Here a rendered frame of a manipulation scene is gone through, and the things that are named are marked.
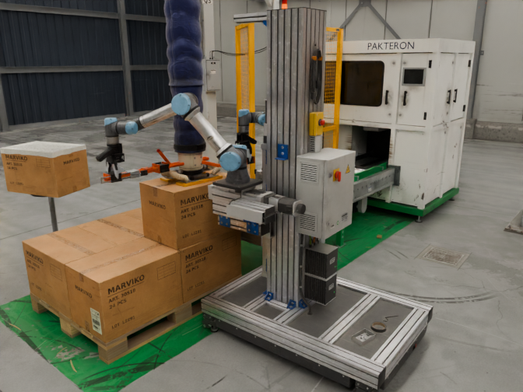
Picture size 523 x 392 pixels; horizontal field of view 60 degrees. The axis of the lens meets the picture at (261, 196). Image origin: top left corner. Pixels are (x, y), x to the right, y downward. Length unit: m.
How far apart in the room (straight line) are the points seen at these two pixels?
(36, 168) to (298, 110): 2.57
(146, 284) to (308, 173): 1.24
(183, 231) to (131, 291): 0.51
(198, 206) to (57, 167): 1.58
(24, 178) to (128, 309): 1.98
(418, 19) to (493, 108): 2.71
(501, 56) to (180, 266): 9.60
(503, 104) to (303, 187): 9.26
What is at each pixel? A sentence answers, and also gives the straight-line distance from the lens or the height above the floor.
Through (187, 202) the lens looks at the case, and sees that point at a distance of 3.06.
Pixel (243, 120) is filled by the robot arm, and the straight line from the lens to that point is 3.18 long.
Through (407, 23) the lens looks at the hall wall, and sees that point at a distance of 12.22.
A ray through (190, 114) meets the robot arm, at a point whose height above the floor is 1.47.
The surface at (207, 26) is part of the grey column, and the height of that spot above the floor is 2.07.
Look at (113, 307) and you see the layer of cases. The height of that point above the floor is 0.35.
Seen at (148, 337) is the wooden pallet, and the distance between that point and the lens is 3.21.
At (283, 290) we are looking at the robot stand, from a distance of 3.04.
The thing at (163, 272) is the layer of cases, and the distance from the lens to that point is 3.07.
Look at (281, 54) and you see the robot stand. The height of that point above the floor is 1.79.
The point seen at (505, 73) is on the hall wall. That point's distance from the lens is 11.58.
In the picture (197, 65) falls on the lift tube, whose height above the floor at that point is 1.73.
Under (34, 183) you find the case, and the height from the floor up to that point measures 0.73.
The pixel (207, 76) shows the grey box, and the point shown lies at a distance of 4.56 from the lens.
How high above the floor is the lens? 1.76
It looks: 17 degrees down
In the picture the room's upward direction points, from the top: straight up
